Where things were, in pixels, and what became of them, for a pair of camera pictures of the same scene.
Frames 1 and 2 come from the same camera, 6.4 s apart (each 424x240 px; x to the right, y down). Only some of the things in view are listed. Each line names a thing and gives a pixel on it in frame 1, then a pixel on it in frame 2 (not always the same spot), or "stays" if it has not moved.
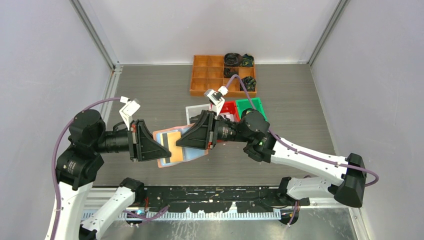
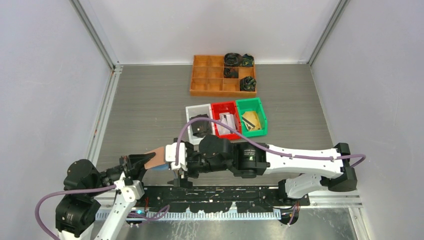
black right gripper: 203,134 → 181,183
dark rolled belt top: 232,59 stays
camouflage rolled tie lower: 250,83 stays
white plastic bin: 195,110 stays
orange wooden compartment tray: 207,73 stays
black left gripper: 142,143 → 133,166
